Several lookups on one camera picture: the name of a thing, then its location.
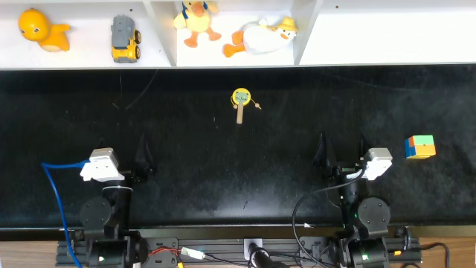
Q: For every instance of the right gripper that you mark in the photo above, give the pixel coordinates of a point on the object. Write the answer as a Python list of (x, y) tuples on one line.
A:
[(346, 172)]

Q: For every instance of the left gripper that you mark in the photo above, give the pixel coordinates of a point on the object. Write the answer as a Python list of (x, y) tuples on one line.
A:
[(132, 176)]

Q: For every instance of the many-coloured puzzle cube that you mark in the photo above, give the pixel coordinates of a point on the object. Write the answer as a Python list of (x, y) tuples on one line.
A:
[(422, 147)]

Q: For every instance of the grey and yellow toy truck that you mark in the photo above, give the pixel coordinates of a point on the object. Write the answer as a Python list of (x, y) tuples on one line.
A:
[(124, 41)]

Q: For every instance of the yellow wooden rattle drum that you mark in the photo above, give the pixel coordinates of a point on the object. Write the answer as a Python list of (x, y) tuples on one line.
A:
[(241, 97)]

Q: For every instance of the yellow rubber duck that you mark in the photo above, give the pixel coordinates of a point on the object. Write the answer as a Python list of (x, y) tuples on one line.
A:
[(37, 28)]

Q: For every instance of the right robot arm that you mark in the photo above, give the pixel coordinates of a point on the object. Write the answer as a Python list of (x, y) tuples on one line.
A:
[(372, 216)]

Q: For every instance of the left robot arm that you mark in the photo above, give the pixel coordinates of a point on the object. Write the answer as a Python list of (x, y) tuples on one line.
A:
[(96, 214)]

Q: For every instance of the white shelf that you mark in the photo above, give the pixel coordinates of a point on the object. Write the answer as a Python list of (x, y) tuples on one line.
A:
[(372, 37)]

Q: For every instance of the white plush duck yellow hat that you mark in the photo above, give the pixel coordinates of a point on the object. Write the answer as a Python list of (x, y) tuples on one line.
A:
[(264, 39)]

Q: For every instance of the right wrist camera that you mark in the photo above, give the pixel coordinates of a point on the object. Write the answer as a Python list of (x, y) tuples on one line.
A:
[(377, 162)]

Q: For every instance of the mounting rail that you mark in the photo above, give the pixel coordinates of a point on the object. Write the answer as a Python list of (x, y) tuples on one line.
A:
[(223, 247)]

